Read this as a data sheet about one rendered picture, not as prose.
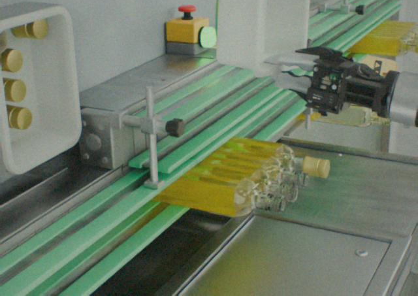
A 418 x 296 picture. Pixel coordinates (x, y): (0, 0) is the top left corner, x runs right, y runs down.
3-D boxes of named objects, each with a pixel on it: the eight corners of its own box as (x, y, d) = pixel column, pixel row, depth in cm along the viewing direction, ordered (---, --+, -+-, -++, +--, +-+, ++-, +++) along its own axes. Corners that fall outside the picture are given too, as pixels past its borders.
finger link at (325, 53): (296, 41, 109) (351, 53, 105) (300, 40, 110) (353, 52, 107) (290, 70, 110) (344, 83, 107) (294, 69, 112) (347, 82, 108)
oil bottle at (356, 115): (293, 118, 195) (388, 131, 184) (296, 98, 194) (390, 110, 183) (300, 117, 200) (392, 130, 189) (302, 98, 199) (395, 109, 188)
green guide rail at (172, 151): (128, 166, 119) (168, 174, 116) (127, 161, 119) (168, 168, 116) (381, 0, 264) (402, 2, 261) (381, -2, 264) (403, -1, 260)
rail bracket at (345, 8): (316, 13, 200) (362, 16, 195) (317, -13, 198) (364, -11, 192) (321, 10, 204) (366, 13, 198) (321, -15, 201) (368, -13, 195)
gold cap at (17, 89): (-14, 78, 103) (9, 82, 101) (3, 73, 106) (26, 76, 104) (-11, 102, 104) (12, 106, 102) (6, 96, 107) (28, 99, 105)
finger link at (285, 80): (252, 68, 108) (308, 81, 105) (266, 63, 113) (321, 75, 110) (249, 88, 109) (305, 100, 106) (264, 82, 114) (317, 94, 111)
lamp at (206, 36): (197, 49, 149) (210, 50, 148) (196, 28, 147) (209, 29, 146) (207, 44, 153) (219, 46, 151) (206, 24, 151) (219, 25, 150)
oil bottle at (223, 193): (140, 198, 126) (249, 221, 117) (138, 170, 124) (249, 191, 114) (156, 186, 130) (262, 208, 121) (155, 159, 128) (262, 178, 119)
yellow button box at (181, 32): (164, 53, 152) (194, 56, 148) (163, 18, 149) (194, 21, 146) (180, 46, 157) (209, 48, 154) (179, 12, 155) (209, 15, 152)
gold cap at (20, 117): (-7, 107, 105) (16, 111, 103) (9, 100, 107) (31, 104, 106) (-4, 129, 106) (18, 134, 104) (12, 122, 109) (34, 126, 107)
